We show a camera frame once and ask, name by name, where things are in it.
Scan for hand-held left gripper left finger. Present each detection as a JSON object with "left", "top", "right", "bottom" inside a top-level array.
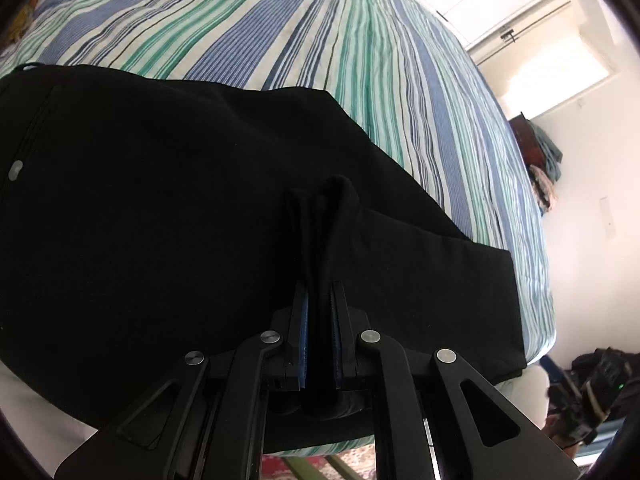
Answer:
[{"left": 54, "top": 280, "right": 313, "bottom": 480}]

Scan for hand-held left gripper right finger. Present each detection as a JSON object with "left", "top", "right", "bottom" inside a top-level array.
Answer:
[{"left": 330, "top": 281, "right": 583, "bottom": 480}]

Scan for black pants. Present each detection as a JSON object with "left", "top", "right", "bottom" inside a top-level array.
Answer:
[{"left": 0, "top": 64, "right": 526, "bottom": 456}]

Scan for white door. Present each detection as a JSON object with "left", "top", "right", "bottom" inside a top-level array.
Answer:
[{"left": 465, "top": 2, "right": 588, "bottom": 63}]

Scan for yellow floral blanket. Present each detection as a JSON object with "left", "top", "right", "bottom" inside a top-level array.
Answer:
[{"left": 10, "top": 0, "right": 43, "bottom": 41}]

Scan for dark wooden dresser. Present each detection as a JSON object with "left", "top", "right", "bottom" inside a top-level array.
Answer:
[{"left": 509, "top": 112, "right": 543, "bottom": 166}]

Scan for grey blue garment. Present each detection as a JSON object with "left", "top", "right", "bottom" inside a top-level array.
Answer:
[{"left": 532, "top": 124, "right": 563, "bottom": 181}]

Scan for red patterned rug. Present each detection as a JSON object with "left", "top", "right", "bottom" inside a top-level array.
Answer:
[{"left": 260, "top": 442, "right": 381, "bottom": 480}]

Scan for pink garment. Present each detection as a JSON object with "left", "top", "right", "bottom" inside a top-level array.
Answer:
[{"left": 531, "top": 162, "right": 558, "bottom": 211}]

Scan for white bed base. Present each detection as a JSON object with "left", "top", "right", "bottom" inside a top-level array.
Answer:
[{"left": 0, "top": 360, "right": 548, "bottom": 478}]

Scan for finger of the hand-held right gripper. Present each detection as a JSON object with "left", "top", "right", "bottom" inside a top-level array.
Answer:
[{"left": 541, "top": 355, "right": 568, "bottom": 396}]

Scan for striped bed cover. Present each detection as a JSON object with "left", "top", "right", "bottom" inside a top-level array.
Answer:
[{"left": 0, "top": 0, "right": 555, "bottom": 363}]

